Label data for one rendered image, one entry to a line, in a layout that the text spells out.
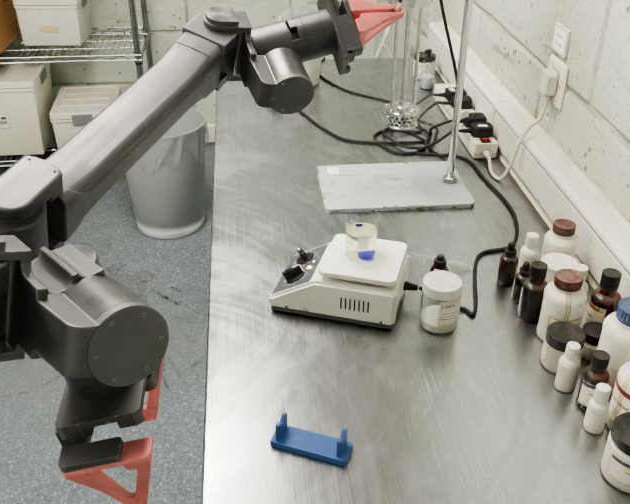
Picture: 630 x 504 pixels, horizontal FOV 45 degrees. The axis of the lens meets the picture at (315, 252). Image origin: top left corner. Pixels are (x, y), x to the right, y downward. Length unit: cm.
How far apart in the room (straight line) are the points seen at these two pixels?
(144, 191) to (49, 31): 82
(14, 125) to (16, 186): 267
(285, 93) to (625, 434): 56
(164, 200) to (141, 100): 198
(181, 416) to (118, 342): 165
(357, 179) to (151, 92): 81
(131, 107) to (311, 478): 48
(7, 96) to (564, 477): 275
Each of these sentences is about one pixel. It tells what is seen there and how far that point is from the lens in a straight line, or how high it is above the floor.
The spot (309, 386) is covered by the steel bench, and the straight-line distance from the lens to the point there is 107.
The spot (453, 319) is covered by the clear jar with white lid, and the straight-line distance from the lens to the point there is 117.
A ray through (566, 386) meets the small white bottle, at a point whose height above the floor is 76.
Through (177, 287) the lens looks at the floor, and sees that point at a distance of 263.
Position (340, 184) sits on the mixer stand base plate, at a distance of 157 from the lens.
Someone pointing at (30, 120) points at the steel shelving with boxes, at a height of 29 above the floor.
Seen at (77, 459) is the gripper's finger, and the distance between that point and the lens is 60.
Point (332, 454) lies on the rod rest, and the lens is 97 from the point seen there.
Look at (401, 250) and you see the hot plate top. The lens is 120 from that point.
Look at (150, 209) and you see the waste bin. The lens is 286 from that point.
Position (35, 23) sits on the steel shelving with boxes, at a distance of 330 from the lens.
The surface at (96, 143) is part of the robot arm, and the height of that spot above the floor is 116.
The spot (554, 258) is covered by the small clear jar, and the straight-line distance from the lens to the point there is 128.
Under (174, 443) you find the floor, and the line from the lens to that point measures 207.
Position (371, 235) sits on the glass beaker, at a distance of 115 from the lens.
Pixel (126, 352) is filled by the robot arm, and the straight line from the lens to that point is 51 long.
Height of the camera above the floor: 146
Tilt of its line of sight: 32 degrees down
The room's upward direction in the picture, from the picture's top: straight up
